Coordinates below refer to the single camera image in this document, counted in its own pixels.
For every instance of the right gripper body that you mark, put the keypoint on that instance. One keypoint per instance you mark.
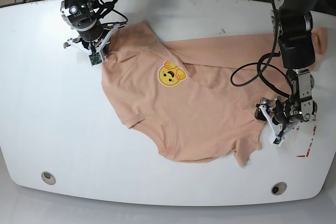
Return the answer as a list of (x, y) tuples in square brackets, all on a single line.
[(95, 38)]

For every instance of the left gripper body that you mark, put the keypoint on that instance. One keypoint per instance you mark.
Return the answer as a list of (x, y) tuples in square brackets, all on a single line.
[(274, 111)]

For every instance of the peach T-shirt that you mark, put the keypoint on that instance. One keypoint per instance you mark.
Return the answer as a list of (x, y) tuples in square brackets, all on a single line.
[(179, 93)]

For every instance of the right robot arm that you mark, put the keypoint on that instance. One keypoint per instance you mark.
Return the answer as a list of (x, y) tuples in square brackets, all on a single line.
[(95, 21)]

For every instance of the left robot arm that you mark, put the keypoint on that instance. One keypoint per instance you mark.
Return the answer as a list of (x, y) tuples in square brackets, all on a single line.
[(293, 24)]

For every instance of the red tape marking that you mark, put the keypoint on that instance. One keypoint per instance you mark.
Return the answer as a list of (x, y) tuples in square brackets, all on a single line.
[(304, 136)]

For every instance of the right table grommet hole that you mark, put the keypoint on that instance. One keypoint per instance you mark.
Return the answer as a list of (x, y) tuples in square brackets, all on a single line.
[(279, 188)]

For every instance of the table grommet hole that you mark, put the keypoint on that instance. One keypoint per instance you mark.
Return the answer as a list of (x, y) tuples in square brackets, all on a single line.
[(279, 188), (48, 178)]

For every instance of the left table grommet hole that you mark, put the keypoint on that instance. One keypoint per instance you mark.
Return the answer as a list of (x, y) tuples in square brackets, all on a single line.
[(48, 178)]

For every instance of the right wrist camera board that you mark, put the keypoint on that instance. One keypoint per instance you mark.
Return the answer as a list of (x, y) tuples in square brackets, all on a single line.
[(96, 58)]

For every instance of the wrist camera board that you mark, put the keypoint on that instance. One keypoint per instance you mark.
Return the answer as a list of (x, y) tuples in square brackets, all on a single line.
[(96, 58), (275, 140)]

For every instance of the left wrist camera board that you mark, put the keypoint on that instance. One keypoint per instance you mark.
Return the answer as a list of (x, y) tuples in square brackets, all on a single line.
[(275, 140)]

